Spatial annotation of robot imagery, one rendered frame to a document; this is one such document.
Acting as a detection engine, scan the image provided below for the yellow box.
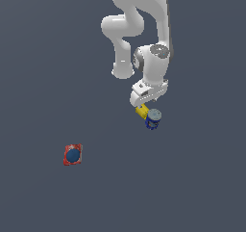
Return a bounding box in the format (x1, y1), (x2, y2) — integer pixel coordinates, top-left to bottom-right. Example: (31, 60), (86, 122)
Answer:
(135, 103), (150, 119)

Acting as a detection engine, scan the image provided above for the red packet with blue circle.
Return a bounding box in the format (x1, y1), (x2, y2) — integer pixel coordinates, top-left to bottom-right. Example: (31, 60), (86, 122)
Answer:
(62, 143), (84, 167)

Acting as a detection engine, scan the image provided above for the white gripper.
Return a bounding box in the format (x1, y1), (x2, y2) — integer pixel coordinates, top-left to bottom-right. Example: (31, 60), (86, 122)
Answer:
(129, 78), (170, 108)

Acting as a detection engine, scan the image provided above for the blue can with grey lid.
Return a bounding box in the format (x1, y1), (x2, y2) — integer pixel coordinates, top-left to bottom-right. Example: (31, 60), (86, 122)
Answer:
(144, 108), (162, 131)

